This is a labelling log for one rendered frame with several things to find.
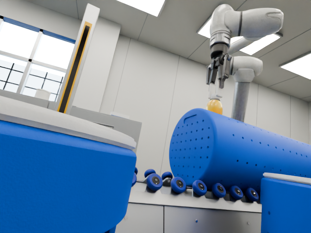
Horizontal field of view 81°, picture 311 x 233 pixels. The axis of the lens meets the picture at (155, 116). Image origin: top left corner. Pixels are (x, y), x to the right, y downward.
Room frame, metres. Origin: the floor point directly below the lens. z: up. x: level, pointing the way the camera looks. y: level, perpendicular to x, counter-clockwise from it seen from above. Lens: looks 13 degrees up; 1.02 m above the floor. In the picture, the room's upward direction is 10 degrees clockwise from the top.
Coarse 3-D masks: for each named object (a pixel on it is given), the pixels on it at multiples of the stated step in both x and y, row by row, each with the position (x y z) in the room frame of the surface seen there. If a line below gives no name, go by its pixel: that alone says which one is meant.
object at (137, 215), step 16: (208, 192) 0.79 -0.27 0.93; (128, 208) 0.47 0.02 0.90; (144, 208) 0.48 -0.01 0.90; (160, 208) 0.50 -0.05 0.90; (176, 208) 0.52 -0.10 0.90; (192, 208) 0.54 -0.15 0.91; (128, 224) 0.46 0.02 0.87; (144, 224) 0.47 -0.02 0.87; (160, 224) 0.49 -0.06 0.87; (176, 224) 0.51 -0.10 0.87; (192, 224) 0.53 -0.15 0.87; (208, 224) 0.55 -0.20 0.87; (224, 224) 0.57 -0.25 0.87; (240, 224) 0.60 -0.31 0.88; (256, 224) 0.63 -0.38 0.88
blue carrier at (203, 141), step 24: (192, 120) 0.66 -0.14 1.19; (216, 120) 0.56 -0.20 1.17; (192, 144) 0.64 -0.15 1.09; (216, 144) 0.54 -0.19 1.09; (240, 144) 0.57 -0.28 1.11; (264, 144) 0.63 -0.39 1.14; (288, 144) 0.70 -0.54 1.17; (192, 168) 0.62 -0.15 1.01; (216, 168) 0.56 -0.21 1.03; (240, 168) 0.59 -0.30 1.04; (264, 168) 0.62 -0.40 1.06; (288, 168) 0.67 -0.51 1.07
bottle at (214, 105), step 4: (212, 100) 0.69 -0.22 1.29; (216, 100) 0.69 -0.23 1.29; (208, 104) 0.70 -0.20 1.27; (212, 104) 0.68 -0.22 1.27; (216, 104) 0.68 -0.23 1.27; (220, 104) 0.68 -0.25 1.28; (208, 108) 0.69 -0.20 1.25; (212, 108) 0.68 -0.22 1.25; (216, 108) 0.68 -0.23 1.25; (220, 108) 0.68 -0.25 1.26; (216, 112) 0.68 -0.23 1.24; (220, 112) 0.68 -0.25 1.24
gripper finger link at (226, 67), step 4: (228, 56) 0.65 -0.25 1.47; (224, 60) 0.66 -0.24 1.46; (224, 64) 0.66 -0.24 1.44; (228, 64) 0.66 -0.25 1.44; (224, 68) 0.65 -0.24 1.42; (228, 68) 0.66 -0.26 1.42; (224, 72) 0.65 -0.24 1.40; (228, 72) 0.66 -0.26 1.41; (224, 76) 0.66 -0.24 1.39; (228, 76) 0.66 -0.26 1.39
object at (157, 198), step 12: (132, 192) 0.48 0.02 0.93; (144, 192) 0.49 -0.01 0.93; (156, 192) 0.51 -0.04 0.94; (192, 192) 0.57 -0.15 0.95; (156, 204) 0.49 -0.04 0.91; (168, 204) 0.51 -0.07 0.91; (180, 204) 0.52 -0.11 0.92; (192, 204) 0.54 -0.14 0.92; (204, 204) 0.56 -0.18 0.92; (216, 204) 0.58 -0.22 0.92; (228, 204) 0.60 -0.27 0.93; (240, 204) 0.62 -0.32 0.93; (252, 204) 0.65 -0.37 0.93
